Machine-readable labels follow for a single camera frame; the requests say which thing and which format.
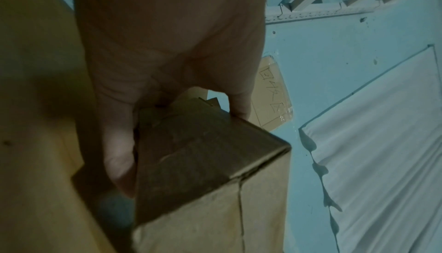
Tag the brown cardboard box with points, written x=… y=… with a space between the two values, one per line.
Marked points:
x=207 y=170

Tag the flat cardboard sheet with scribble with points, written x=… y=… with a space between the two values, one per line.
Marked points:
x=272 y=93

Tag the person's left hand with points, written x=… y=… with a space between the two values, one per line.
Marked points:
x=165 y=33

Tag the white cloth sheet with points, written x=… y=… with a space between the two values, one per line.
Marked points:
x=386 y=151

